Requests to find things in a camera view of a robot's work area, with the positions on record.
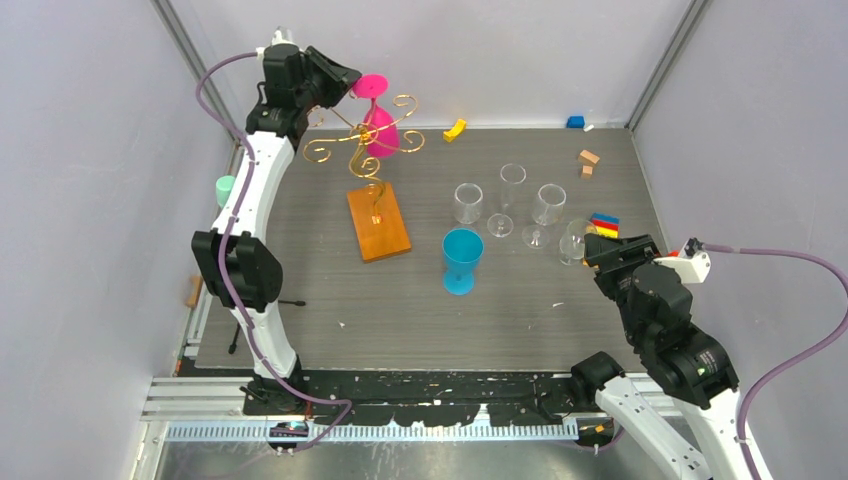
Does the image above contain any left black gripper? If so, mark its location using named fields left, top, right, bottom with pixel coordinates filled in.
left=295, top=48, right=361, bottom=112

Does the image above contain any pink wine glass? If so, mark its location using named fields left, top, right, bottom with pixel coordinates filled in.
left=352, top=74, right=400, bottom=159

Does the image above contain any clear ribbed wine glass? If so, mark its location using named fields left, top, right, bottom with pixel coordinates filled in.
left=521, top=183, right=567, bottom=249

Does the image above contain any clear flute glass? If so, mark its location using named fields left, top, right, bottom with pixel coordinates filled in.
left=487, top=163, right=527, bottom=238

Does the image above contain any blue wine glass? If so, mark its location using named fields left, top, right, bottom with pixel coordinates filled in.
left=442, top=228, right=484, bottom=296

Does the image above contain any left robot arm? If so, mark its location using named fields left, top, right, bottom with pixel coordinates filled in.
left=192, top=43, right=361, bottom=414

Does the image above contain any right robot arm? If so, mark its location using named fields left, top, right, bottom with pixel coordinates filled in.
left=570, top=233, right=772, bottom=479

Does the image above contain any orange wooden rack base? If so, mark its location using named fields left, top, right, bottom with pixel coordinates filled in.
left=347, top=182, right=412, bottom=263

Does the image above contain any colourful toy brick building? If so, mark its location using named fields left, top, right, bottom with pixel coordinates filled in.
left=589, top=212, right=620, bottom=238

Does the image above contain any yellow toy block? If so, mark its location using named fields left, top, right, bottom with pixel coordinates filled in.
left=442, top=118, right=467, bottom=143

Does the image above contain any blue toy block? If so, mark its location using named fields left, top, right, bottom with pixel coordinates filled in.
left=566, top=115, right=586, bottom=129

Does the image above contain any mint green cup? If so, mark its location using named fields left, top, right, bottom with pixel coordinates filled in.
left=215, top=175, right=236, bottom=209

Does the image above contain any wooden piece left edge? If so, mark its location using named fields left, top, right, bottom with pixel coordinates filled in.
left=185, top=275, right=203, bottom=309

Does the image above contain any small black tripod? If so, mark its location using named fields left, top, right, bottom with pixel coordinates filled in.
left=227, top=299, right=307, bottom=356

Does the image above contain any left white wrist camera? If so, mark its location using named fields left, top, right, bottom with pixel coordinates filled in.
left=255, top=26, right=299, bottom=59

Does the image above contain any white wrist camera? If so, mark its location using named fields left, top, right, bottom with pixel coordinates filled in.
left=653, top=237, right=712, bottom=284
left=255, top=26, right=299, bottom=59

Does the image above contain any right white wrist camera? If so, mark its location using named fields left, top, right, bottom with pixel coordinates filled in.
left=653, top=237, right=712, bottom=284

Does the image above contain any gold wire wine glass rack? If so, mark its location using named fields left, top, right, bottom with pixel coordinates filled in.
left=302, top=94, right=426, bottom=206

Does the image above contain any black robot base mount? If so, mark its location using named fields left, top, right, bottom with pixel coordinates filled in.
left=241, top=368, right=639, bottom=458

